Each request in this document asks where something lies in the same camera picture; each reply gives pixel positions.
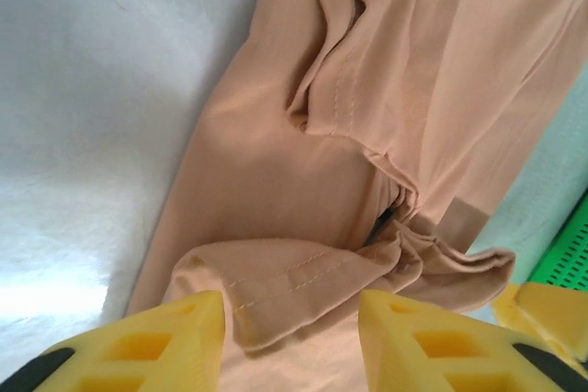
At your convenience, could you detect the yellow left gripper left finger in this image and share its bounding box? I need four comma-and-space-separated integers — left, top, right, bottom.
0, 289, 227, 392

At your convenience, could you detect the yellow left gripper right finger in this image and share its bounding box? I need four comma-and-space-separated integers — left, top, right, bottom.
357, 289, 588, 392

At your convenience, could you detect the tan printed t-shirt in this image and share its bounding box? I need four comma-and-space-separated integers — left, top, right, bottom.
123, 0, 588, 392

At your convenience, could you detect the green plastic basket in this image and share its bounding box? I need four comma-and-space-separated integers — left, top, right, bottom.
526, 189, 588, 292

